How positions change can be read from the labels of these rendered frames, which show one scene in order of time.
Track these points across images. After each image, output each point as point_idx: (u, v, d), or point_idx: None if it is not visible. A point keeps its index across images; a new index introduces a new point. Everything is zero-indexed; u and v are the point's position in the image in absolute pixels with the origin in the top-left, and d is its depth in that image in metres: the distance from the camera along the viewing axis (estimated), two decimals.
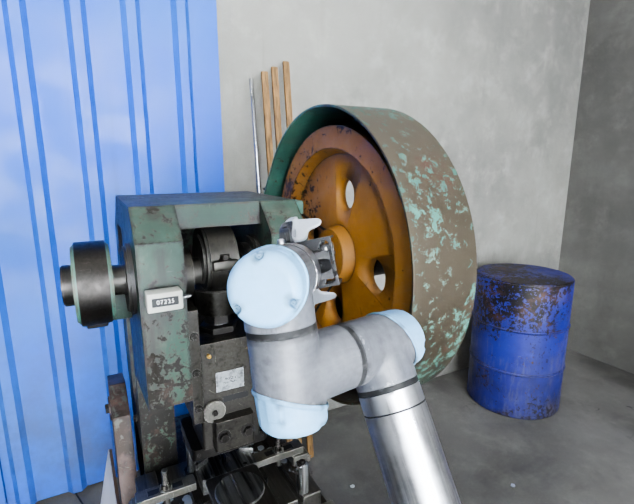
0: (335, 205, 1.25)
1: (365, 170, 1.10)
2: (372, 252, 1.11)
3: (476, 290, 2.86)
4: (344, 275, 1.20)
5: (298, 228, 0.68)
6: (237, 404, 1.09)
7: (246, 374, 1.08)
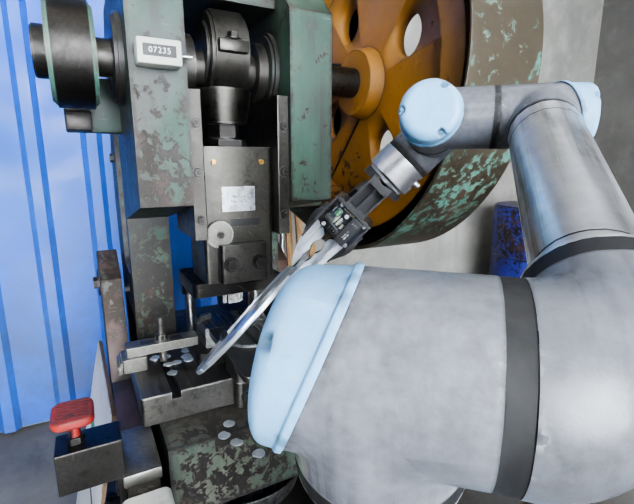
0: (343, 50, 1.14)
1: None
2: (394, 18, 0.96)
3: (495, 224, 2.68)
4: (376, 80, 1.00)
5: (326, 255, 0.72)
6: (246, 232, 0.91)
7: (257, 196, 0.91)
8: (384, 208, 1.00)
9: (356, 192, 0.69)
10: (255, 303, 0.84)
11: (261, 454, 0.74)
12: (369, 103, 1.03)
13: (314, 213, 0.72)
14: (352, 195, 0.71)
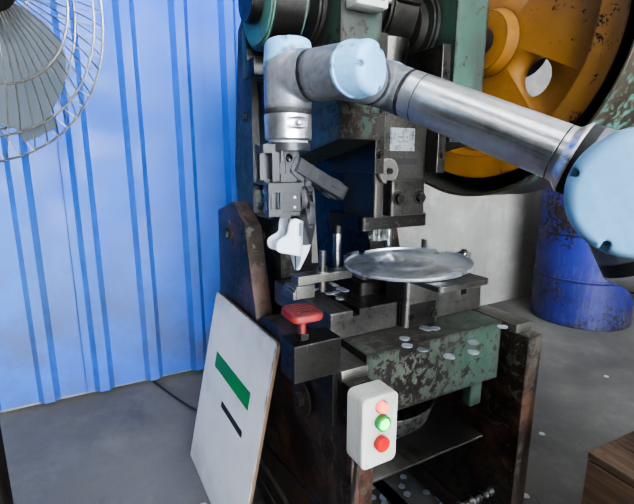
0: (534, 51, 1.06)
1: None
2: None
3: (545, 202, 2.77)
4: None
5: (296, 238, 0.71)
6: (406, 171, 1.00)
7: (416, 138, 1.00)
8: None
9: None
10: (402, 255, 1.06)
11: (452, 357, 0.83)
12: None
13: None
14: None
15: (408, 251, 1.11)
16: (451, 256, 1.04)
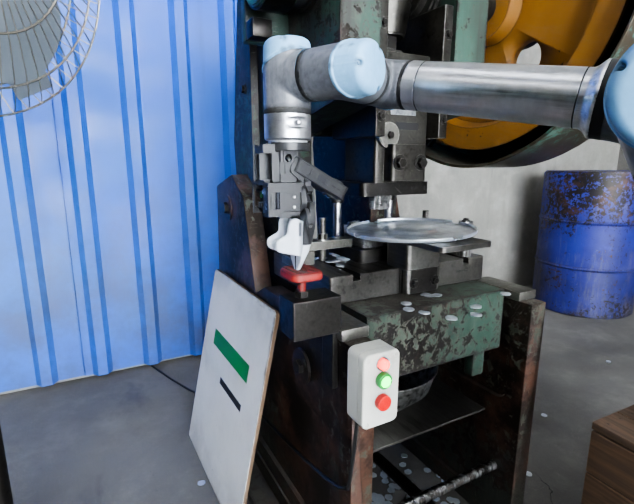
0: None
1: None
2: (538, 34, 1.05)
3: (546, 190, 2.75)
4: (489, 41, 1.15)
5: (296, 238, 0.71)
6: (407, 136, 0.98)
7: None
8: None
9: None
10: (383, 227, 1.00)
11: (454, 318, 0.81)
12: None
13: None
14: None
15: (359, 228, 1.04)
16: (394, 221, 1.10)
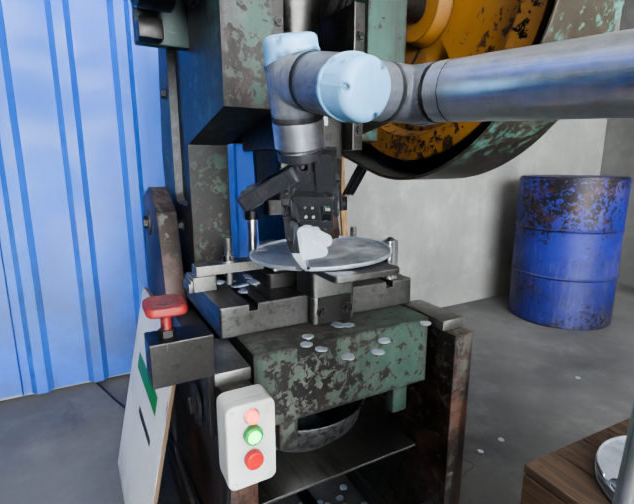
0: None
1: None
2: None
3: (521, 196, 2.66)
4: None
5: None
6: None
7: None
8: None
9: (296, 182, 0.65)
10: (338, 255, 0.84)
11: (350, 357, 0.72)
12: None
13: (294, 233, 0.67)
14: (285, 188, 0.66)
15: None
16: (283, 265, 0.79)
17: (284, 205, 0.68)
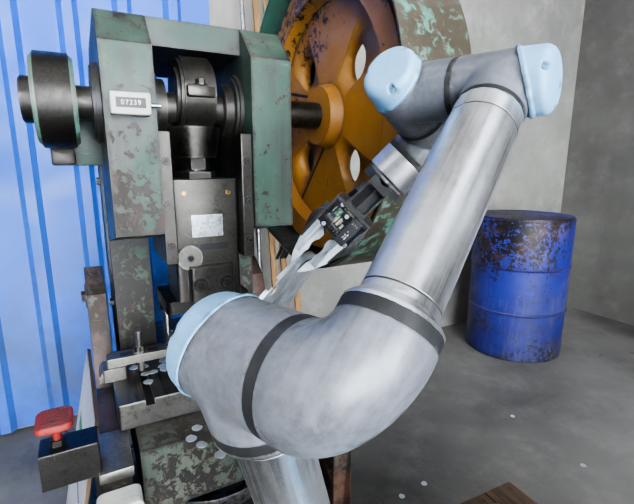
0: (341, 63, 1.09)
1: None
2: (356, 143, 1.07)
3: None
4: (323, 145, 1.17)
5: (327, 255, 0.72)
6: (215, 255, 1.01)
7: (225, 223, 1.01)
8: None
9: (356, 192, 0.69)
10: (283, 289, 0.78)
11: (221, 455, 0.84)
12: (313, 142, 1.21)
13: (314, 213, 0.72)
14: (352, 195, 0.71)
15: (298, 267, 0.74)
16: None
17: None
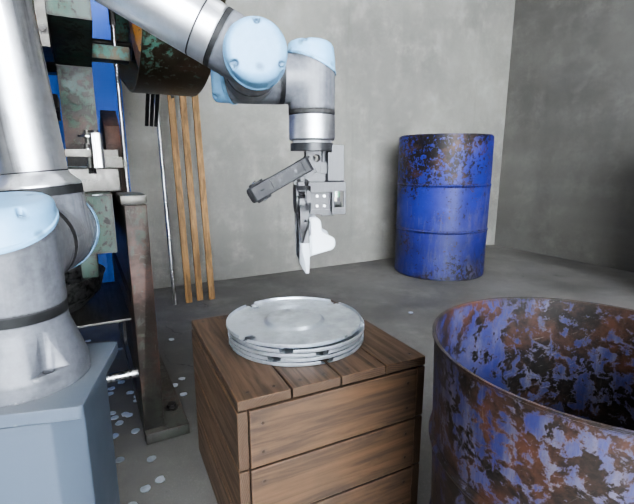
0: None
1: None
2: None
3: None
4: None
5: (308, 229, 0.77)
6: None
7: None
8: None
9: (309, 172, 0.70)
10: (296, 328, 0.87)
11: None
12: None
13: (308, 215, 0.68)
14: (297, 178, 0.70)
15: (285, 343, 0.81)
16: (239, 330, 0.88)
17: (295, 196, 0.70)
